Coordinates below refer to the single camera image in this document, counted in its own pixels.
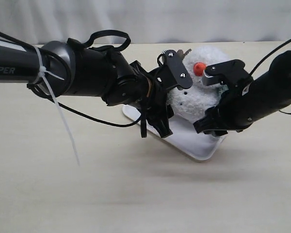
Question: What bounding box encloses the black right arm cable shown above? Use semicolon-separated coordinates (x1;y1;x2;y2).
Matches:
249;33;291;116

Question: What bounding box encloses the white backdrop curtain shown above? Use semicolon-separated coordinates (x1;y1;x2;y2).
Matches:
0;0;291;44

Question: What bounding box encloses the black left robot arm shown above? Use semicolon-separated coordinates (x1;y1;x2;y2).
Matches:
0;39;174;138

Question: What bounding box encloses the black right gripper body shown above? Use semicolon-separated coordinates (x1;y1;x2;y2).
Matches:
203;94;254;133

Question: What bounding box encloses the white zip tie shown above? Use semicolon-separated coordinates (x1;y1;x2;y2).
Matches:
33;46;81;166

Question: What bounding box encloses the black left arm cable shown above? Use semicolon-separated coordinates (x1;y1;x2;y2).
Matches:
0;27;146;128

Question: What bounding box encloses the white plush snowman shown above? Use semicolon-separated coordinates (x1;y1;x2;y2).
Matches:
167;46;229;123

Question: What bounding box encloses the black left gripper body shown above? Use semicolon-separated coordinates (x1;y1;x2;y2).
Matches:
130;60;174;121

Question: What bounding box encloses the white rectangular plastic tray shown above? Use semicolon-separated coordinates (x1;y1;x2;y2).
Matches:
122;105;227;163

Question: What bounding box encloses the green knitted scarf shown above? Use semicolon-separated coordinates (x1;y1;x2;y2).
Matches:
166;87;231;107

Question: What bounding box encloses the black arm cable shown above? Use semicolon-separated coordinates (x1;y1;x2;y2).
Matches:
0;27;146;128
249;33;291;116

